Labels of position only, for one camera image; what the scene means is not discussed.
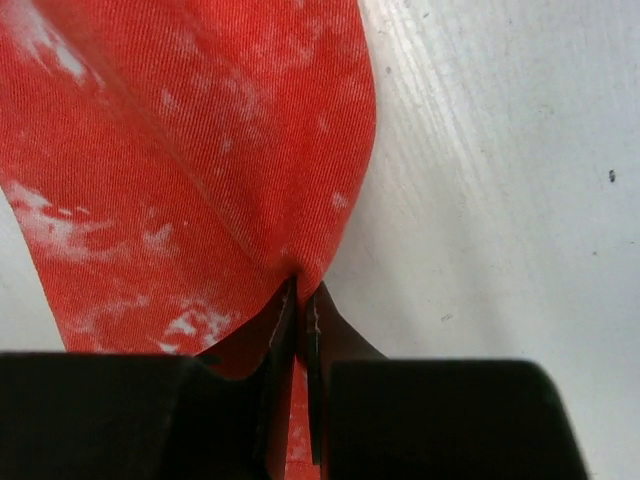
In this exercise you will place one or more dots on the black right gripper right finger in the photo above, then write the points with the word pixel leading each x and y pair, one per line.
pixel 372 417

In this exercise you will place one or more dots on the orange white tie-dye trousers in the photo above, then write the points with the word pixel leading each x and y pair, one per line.
pixel 171 164

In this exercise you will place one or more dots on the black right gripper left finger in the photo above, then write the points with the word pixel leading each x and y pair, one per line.
pixel 222 414

